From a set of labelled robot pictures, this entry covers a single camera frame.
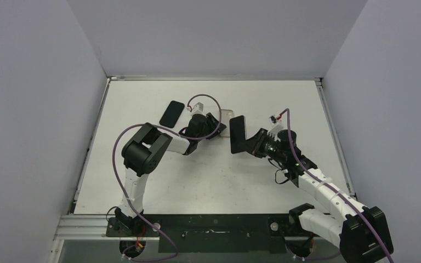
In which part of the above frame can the black phone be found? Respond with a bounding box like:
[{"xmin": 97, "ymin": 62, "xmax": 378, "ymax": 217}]
[
  {"xmin": 159, "ymin": 100, "xmax": 185, "ymax": 128},
  {"xmin": 229, "ymin": 115, "xmax": 246, "ymax": 153}
]

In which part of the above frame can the beige phone case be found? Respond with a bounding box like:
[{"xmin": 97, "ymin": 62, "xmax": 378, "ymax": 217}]
[{"xmin": 219, "ymin": 109, "xmax": 235, "ymax": 138}]

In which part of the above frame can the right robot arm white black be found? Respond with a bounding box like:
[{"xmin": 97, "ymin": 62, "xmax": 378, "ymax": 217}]
[{"xmin": 230, "ymin": 127, "xmax": 394, "ymax": 262}]

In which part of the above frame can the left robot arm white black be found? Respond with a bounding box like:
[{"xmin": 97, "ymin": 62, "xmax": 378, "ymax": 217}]
[{"xmin": 107, "ymin": 113, "xmax": 227, "ymax": 236}]

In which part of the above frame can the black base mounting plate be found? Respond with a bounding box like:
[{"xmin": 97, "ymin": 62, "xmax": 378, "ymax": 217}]
[{"xmin": 106, "ymin": 214, "xmax": 318, "ymax": 254}]

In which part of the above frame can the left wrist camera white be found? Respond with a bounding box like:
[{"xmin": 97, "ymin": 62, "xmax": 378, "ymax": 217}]
[{"xmin": 186, "ymin": 102, "xmax": 204, "ymax": 116}]

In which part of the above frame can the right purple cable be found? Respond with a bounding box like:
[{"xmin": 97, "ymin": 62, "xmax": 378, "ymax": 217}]
[{"xmin": 276, "ymin": 108, "xmax": 396, "ymax": 263}]

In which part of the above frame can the purple cable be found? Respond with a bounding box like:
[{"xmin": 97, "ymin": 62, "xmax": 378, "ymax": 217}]
[
  {"xmin": 111, "ymin": 93, "xmax": 223, "ymax": 263},
  {"xmin": 276, "ymin": 108, "xmax": 396, "ymax": 263}
]

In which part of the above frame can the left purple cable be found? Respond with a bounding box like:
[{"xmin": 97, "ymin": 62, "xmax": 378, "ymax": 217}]
[{"xmin": 111, "ymin": 93, "xmax": 223, "ymax": 263}]

